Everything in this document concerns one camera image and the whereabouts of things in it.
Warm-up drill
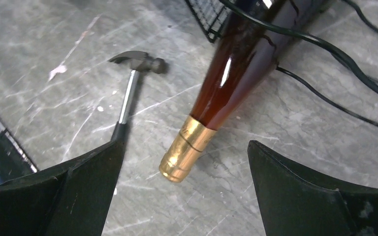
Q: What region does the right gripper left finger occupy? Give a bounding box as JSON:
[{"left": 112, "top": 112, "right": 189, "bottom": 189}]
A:
[{"left": 0, "top": 141, "right": 124, "bottom": 236}]

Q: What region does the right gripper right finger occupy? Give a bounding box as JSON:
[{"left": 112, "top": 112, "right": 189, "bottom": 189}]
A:
[{"left": 247, "top": 140, "right": 378, "bottom": 236}]

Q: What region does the red wine bottle gold cap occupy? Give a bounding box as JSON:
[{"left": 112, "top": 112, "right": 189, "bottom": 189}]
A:
[{"left": 158, "top": 0, "right": 327, "bottom": 184}]

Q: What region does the small grey hammer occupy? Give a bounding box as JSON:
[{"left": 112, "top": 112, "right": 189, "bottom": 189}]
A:
[{"left": 108, "top": 51, "right": 167, "bottom": 142}]

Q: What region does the black wire wine rack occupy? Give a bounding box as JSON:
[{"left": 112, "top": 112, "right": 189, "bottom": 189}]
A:
[{"left": 184, "top": 0, "right": 378, "bottom": 139}]

